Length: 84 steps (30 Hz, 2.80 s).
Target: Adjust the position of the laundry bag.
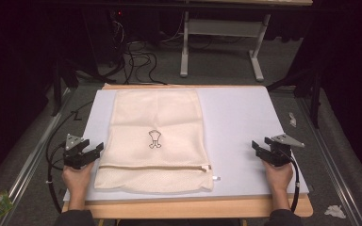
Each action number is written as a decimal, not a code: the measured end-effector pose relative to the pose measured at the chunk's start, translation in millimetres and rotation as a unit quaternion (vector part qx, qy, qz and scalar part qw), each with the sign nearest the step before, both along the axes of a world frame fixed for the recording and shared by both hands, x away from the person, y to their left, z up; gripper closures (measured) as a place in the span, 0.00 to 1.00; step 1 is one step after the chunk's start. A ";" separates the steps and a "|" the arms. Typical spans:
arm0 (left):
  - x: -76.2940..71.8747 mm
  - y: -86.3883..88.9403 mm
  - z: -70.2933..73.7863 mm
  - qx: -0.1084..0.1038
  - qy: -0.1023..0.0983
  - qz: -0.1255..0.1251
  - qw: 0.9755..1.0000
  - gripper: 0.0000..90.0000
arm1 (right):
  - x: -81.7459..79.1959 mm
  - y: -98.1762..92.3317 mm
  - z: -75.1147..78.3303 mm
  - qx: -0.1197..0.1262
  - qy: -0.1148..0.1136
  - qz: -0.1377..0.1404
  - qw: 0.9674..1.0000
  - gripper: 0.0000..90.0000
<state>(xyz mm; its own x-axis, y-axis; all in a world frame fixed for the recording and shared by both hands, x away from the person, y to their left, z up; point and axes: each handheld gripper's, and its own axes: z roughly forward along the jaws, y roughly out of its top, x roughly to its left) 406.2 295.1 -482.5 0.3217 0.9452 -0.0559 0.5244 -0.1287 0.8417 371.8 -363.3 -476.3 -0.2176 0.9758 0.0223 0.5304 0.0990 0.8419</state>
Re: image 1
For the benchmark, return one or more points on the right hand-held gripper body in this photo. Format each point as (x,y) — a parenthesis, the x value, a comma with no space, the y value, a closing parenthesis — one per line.
(279,155)

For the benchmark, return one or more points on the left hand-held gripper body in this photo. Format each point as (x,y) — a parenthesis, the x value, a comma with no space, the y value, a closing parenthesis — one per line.
(74,158)

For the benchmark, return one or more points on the cream mesh laundry bag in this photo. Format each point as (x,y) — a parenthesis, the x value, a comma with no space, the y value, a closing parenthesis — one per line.
(155,119)

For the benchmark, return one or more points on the person's left hand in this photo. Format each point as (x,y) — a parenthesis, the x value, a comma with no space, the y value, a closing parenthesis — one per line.
(77,180)

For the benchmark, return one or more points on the person's right hand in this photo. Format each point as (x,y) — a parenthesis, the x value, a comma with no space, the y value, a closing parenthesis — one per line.
(279,179)

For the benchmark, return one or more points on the small white scrap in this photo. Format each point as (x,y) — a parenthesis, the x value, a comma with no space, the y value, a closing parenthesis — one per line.
(292,119)

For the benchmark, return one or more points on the white foam board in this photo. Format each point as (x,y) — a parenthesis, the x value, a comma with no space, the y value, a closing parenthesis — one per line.
(238,125)

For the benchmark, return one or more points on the black stand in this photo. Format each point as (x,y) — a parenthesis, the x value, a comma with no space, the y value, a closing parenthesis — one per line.
(315,100)
(56,91)

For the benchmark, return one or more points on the person's left dark sleeve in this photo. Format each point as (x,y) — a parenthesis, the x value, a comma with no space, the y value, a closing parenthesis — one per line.
(75,218)

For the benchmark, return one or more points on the person's dark sleeve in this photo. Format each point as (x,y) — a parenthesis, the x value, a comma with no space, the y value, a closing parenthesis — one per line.
(283,218)
(75,218)

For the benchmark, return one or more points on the person's right dark sleeve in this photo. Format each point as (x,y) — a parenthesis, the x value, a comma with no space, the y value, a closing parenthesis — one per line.
(283,218)

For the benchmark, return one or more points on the crumpled white paper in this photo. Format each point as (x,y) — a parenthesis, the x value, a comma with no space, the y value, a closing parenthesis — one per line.
(335,211)

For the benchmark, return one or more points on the metal floor rail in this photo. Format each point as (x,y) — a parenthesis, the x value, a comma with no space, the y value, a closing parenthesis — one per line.
(330,163)
(33,153)

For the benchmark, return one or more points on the white metal desk frame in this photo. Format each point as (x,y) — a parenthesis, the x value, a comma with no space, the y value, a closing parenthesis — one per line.
(223,28)

